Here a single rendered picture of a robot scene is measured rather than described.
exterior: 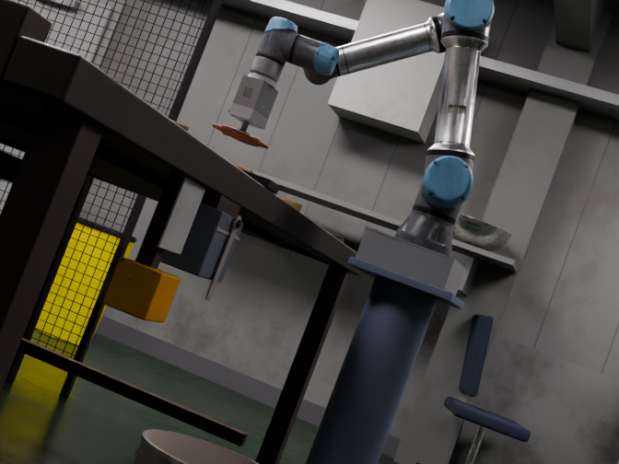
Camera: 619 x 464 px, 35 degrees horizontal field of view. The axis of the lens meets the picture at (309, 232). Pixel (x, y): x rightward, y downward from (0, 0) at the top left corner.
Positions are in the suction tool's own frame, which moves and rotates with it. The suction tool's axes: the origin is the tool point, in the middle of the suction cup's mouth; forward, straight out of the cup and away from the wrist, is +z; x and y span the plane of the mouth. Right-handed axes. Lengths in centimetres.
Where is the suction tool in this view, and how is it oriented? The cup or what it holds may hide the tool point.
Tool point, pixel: (239, 139)
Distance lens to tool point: 241.5
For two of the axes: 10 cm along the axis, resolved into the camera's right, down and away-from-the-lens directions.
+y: -3.9, -2.0, -9.0
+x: 8.5, 2.9, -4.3
